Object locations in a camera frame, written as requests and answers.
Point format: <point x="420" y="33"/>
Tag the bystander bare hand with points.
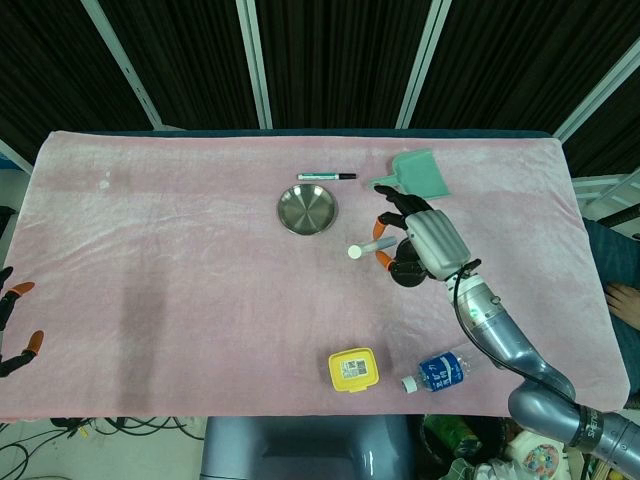
<point x="625" y="300"/>

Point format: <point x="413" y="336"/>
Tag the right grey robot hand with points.
<point x="437" y="240"/>

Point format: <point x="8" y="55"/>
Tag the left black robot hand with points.
<point x="5" y="312"/>

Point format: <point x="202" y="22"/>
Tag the white tube with cap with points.
<point x="370" y="246"/>

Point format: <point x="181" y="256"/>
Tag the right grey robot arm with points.
<point x="515" y="345"/>

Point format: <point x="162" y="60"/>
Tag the black mesh cup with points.
<point x="407" y="280"/>

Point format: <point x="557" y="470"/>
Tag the clear bottle with blue label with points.
<point x="440" y="372"/>

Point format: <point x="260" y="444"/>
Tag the bystander teal trouser leg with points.
<point x="610" y="250"/>

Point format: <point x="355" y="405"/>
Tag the green plastic dustpan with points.
<point x="420" y="170"/>

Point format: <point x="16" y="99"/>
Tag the white step ladder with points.
<point x="605" y="192"/>

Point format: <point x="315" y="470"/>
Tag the round steel plate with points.
<point x="307" y="210"/>

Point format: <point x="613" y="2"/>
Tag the green white marker pen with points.
<point x="320" y="176"/>

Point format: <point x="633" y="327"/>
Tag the yellow lidded box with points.
<point x="352" y="370"/>

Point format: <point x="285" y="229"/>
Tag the white plastic toy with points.
<point x="532" y="450"/>

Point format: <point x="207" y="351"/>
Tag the pink fleece table cloth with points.
<point x="200" y="275"/>

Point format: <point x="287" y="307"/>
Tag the black bin with green bag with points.
<point x="450" y="440"/>

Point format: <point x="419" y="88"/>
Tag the black pleated curtain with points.
<point x="340" y="60"/>

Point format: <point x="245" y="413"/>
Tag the grey robot torso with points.
<point x="300" y="450"/>

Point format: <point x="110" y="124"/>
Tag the white aluminium frame post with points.
<point x="125" y="65"/>
<point x="255" y="65"/>
<point x="600" y="85"/>
<point x="15" y="157"/>
<point x="422" y="65"/>

